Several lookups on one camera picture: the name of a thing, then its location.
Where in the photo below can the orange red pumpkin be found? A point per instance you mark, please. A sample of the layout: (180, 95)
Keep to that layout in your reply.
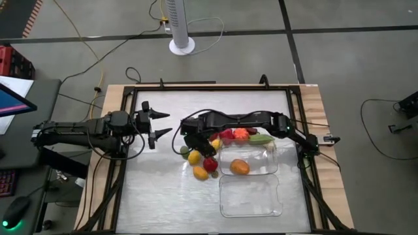
(241, 134)

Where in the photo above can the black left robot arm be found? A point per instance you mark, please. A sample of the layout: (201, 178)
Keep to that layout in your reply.
(81, 130)

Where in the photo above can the black computer mouse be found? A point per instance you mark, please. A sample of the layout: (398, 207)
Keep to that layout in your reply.
(15, 210)

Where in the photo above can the orange yellow mango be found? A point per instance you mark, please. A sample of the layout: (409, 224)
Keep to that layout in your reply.
(200, 173)

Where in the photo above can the dark grey desk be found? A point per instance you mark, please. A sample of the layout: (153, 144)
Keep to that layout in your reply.
(42, 98)

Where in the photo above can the red apple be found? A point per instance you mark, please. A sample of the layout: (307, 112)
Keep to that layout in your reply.
(210, 164)

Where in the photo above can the black metal bracket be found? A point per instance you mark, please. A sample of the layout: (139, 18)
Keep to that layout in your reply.
(396, 128)

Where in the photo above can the black keyboard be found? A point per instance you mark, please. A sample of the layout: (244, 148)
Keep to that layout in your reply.
(6, 182)

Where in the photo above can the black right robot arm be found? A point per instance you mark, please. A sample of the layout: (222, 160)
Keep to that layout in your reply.
(238, 119)

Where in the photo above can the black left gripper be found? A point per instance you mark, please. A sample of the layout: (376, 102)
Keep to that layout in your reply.
(140, 122)

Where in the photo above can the orange brown potato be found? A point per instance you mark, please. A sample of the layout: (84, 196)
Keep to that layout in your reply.
(240, 166)

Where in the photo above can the clear plastic tray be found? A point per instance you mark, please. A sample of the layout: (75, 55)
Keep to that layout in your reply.
(258, 160)
(251, 197)

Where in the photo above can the red plastic crate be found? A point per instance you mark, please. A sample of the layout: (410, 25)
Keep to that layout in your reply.
(13, 62)

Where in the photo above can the black device on floor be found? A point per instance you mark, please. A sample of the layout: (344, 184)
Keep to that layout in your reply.
(409, 104)

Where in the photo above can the silver white work mat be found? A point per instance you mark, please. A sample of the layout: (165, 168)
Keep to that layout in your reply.
(163, 196)

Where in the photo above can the black floor mat striped edge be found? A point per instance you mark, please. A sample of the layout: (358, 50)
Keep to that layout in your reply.
(13, 16)

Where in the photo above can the dark red sweet potato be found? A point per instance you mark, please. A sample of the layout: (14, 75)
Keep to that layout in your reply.
(252, 131)

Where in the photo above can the green lime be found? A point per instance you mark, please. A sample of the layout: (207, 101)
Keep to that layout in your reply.
(184, 151)

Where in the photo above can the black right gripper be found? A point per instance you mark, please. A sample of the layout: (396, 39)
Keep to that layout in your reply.
(202, 139)

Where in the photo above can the black metal table frame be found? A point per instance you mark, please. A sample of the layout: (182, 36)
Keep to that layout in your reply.
(212, 88)

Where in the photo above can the white garlic bulb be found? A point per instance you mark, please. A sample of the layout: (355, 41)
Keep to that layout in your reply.
(270, 147)

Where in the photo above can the white paper sheet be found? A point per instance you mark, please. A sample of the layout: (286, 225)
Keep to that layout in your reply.
(16, 85)

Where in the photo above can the red bell pepper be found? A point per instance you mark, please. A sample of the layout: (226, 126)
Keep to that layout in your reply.
(214, 136)
(227, 134)

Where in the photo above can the small yellow lemon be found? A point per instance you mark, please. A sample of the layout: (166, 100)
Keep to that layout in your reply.
(215, 144)

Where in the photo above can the white tower fan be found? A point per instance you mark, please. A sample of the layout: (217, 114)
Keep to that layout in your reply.
(178, 26)

